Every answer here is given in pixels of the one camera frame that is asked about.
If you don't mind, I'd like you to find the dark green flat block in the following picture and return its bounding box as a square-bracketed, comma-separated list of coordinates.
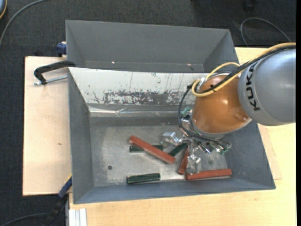
[126, 172, 161, 186]
[129, 145, 164, 153]

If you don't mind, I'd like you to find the grey metal bin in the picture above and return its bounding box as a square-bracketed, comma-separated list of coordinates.
[65, 19, 276, 205]

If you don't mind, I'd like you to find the red-brown flat block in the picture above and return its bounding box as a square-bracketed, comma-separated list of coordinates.
[128, 135, 176, 165]
[177, 147, 190, 175]
[185, 169, 233, 181]

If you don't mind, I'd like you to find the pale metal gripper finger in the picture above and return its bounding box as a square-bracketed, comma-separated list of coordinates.
[186, 153, 202, 175]
[160, 131, 183, 148]

